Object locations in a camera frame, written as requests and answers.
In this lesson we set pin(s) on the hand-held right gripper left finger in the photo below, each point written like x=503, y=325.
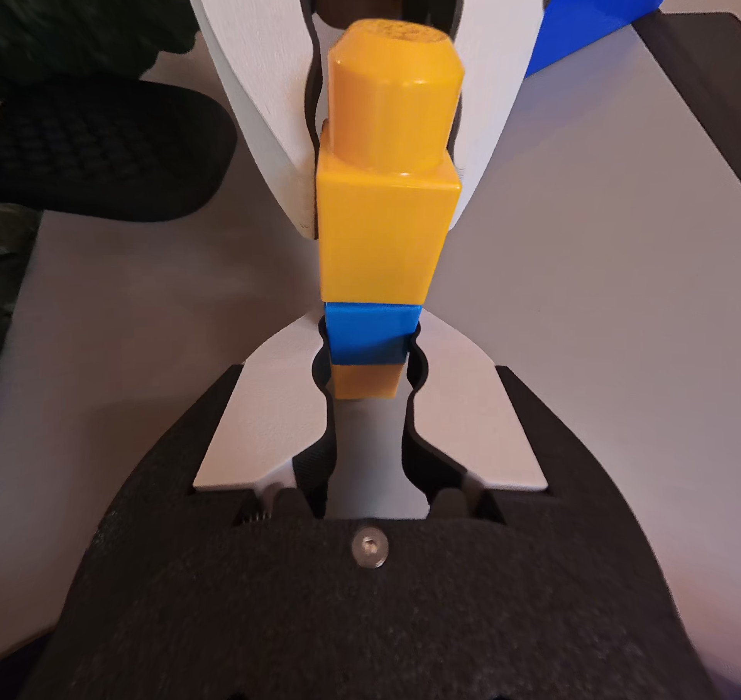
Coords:
x=260, y=422

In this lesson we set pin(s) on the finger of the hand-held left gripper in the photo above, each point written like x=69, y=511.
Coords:
x=254, y=46
x=498, y=46

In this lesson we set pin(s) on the blue plastic bin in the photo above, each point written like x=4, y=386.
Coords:
x=596, y=6

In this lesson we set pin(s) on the black mesh pad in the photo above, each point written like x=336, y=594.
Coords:
x=116, y=150

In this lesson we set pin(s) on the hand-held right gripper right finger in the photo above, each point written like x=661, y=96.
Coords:
x=480, y=422

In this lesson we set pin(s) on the blue mega block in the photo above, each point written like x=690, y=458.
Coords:
x=370, y=330

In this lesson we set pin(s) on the orange mega block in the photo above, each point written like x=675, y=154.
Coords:
x=364, y=382
x=382, y=220

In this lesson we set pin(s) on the person's left forearm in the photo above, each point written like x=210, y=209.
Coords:
x=87, y=11

